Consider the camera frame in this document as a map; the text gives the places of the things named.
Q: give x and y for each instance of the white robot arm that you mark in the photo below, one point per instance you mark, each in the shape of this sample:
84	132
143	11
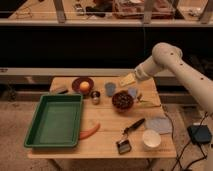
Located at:
167	56

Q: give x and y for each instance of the black power box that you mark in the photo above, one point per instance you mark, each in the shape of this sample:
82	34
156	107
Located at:
199	134

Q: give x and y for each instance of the grey blue cloth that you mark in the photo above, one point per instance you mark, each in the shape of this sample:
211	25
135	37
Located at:
160	125

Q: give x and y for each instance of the small blue cup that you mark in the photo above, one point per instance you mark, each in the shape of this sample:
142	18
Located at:
133	92

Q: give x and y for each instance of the brown wooden bowl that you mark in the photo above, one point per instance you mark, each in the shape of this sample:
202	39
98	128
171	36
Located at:
123	108

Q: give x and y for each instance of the blue plastic cup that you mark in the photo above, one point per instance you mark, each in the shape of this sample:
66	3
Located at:
110	89

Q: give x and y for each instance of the orange carrot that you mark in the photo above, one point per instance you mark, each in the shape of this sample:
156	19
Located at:
90	132

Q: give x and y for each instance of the green plastic tray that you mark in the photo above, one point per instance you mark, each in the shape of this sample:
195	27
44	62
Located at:
56	122

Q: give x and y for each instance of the black handled brush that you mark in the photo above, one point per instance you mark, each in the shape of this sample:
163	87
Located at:
123	145

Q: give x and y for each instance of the purple bowl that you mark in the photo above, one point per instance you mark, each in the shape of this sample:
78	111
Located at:
76	83

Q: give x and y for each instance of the wooden table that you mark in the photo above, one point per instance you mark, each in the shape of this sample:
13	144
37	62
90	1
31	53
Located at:
102	144

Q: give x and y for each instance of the small metal cup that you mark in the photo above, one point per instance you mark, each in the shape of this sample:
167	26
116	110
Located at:
95	95

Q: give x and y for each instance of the orange fruit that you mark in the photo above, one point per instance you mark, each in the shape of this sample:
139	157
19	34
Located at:
84	86

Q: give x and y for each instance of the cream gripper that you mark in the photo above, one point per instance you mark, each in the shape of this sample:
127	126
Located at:
127	80

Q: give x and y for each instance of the grey sponge block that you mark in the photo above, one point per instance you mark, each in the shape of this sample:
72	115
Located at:
60	90

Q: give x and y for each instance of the dark red grape bunch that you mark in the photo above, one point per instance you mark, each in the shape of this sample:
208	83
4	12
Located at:
122	100

